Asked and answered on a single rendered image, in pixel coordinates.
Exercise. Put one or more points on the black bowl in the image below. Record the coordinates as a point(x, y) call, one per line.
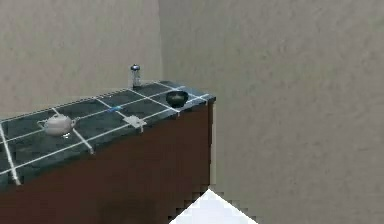
point(177, 98)

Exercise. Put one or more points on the small grey flat piece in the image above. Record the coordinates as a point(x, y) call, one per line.
point(135, 121)

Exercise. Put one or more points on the clear glass shaker metal lid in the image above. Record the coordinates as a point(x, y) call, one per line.
point(135, 76)

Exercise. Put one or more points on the brown counter with tiled top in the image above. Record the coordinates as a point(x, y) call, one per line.
point(140, 166)

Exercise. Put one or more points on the small blue flat piece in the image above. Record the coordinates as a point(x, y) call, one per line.
point(115, 108)

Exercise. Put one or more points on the white teapot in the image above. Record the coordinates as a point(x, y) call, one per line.
point(58, 125)

